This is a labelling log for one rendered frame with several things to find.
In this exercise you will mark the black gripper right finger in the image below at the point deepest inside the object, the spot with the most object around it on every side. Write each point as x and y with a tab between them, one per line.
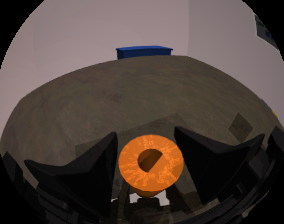
212	164

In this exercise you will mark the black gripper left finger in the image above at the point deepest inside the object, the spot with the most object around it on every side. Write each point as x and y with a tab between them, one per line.
88	179

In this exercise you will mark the orange knob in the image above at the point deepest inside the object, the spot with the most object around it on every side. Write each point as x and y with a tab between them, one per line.
150	164

